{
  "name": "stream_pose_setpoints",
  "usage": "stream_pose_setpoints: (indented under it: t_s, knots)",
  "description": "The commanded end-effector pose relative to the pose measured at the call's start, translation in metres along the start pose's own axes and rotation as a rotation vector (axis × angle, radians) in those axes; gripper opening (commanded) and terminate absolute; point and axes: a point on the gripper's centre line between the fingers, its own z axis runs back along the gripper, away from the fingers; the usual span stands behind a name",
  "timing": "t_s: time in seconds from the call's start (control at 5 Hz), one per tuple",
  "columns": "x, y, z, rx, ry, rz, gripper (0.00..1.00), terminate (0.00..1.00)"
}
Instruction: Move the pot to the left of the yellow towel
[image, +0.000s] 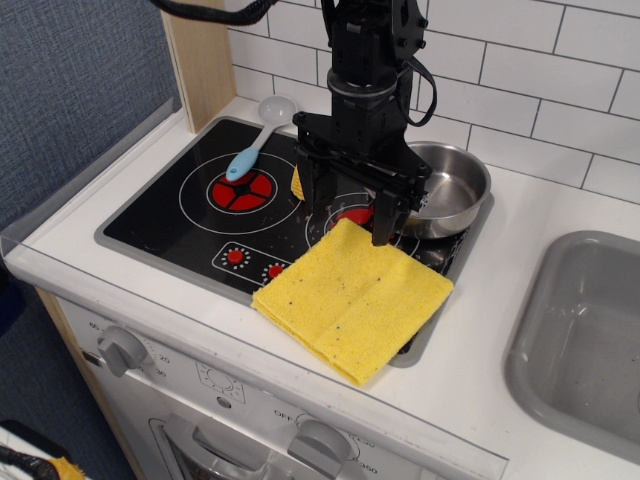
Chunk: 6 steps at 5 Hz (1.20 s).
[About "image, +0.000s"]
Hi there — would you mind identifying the grey oven knob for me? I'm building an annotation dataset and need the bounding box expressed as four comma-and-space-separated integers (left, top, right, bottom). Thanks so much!
98, 326, 147, 378
287, 420, 352, 479

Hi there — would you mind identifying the grey sink basin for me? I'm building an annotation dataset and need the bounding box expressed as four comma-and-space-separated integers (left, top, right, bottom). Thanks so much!
505, 231, 639, 463

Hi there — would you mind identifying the black toy stove top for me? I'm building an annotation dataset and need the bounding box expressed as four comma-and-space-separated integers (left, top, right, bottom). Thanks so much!
93, 116, 496, 369

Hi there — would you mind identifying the grey left oven knob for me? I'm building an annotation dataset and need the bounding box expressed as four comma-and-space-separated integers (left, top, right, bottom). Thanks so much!
98, 326, 147, 378

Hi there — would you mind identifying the yellow cloth bottom corner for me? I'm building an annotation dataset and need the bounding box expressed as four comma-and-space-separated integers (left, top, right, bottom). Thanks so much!
49, 457, 86, 480

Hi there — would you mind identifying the white toy oven front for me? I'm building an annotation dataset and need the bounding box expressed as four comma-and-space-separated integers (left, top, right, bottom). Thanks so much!
58, 300, 467, 479

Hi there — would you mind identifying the grey right oven knob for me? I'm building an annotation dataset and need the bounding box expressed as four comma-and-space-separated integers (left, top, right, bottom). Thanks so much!
287, 420, 352, 479

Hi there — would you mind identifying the stainless steel pot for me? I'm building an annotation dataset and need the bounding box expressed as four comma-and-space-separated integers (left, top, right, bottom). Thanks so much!
397, 141, 491, 240

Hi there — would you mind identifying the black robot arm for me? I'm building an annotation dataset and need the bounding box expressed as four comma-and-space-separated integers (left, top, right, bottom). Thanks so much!
293, 1, 436, 246

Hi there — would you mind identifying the wooden side post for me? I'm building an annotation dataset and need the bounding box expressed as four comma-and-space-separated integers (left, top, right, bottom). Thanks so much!
161, 13, 236, 134

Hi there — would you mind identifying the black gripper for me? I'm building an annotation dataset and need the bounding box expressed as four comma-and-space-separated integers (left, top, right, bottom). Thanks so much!
293, 79, 431, 246

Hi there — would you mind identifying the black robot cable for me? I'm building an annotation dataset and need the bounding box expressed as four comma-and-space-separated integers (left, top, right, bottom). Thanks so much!
149, 0, 281, 26

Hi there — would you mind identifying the yellow towel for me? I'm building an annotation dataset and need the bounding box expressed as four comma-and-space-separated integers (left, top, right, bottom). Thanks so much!
252, 218, 454, 386

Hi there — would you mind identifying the white and blue spoon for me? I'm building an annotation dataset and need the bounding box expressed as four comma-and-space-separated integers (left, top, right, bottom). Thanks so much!
225, 95, 297, 182

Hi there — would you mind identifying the yellow toy corn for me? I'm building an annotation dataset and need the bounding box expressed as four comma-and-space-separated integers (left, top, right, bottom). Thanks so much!
290, 167, 305, 202

